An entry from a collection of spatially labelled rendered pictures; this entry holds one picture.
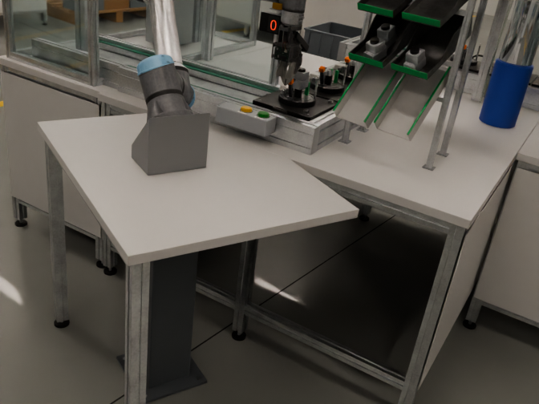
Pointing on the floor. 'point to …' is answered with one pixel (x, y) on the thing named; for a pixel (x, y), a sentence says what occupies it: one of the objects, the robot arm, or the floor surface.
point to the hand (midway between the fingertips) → (286, 81)
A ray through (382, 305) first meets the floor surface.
